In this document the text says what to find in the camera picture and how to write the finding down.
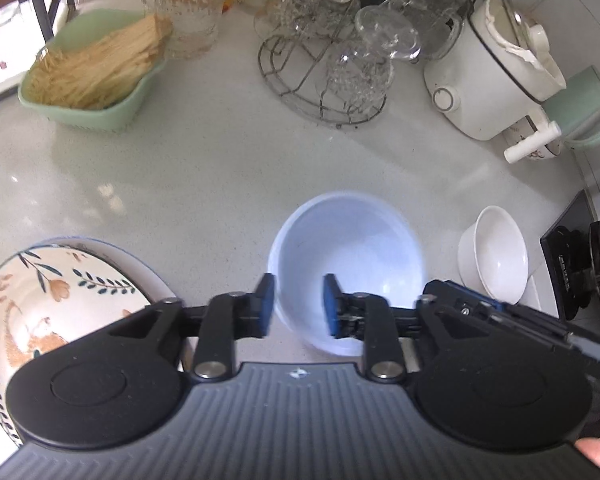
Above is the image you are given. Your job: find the large white bowl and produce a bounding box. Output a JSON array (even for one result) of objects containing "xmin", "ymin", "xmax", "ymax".
[{"xmin": 268, "ymin": 191, "xmax": 426, "ymax": 358}]

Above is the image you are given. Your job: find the small white bowl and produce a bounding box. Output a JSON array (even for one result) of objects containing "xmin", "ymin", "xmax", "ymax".
[{"xmin": 457, "ymin": 206, "xmax": 529, "ymax": 304}]

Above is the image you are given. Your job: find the floral patterned plate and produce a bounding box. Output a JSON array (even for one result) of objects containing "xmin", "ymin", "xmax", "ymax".
[{"xmin": 0, "ymin": 237, "xmax": 173, "ymax": 451}]

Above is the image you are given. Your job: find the black gas stove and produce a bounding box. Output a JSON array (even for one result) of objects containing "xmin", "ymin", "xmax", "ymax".
[{"xmin": 540, "ymin": 191, "xmax": 600, "ymax": 321}]

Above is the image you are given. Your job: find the white electric cooker pot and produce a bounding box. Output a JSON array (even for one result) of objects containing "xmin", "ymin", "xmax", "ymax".
[{"xmin": 424, "ymin": 0, "xmax": 567, "ymax": 141}]

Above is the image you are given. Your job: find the green plastic basket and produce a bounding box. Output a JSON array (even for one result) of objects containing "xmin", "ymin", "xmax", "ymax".
[{"xmin": 17, "ymin": 8, "xmax": 169, "ymax": 135}]

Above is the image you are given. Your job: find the bundle of dry noodles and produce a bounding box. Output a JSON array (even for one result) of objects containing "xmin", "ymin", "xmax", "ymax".
[{"xmin": 25, "ymin": 13, "xmax": 174, "ymax": 111}]

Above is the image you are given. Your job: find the upturned clear glass cup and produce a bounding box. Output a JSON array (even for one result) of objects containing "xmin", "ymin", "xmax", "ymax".
[{"xmin": 355, "ymin": 6, "xmax": 422, "ymax": 61}]

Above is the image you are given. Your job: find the green plastic container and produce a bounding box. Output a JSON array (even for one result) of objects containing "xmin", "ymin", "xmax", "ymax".
[{"xmin": 543, "ymin": 65, "xmax": 600, "ymax": 151}]

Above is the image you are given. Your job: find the clear glass pitcher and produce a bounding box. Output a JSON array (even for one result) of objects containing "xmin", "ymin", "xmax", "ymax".
[{"xmin": 404, "ymin": 0, "xmax": 469, "ymax": 61}]

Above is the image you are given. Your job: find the round wire glass rack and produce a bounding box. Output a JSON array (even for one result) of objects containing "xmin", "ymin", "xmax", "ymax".
[{"xmin": 258, "ymin": 34, "xmax": 387, "ymax": 129}]

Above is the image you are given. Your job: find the floral ceramic pot white handle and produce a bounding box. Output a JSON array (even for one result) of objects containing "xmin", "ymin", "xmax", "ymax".
[{"xmin": 502, "ymin": 116, "xmax": 562, "ymax": 164}]

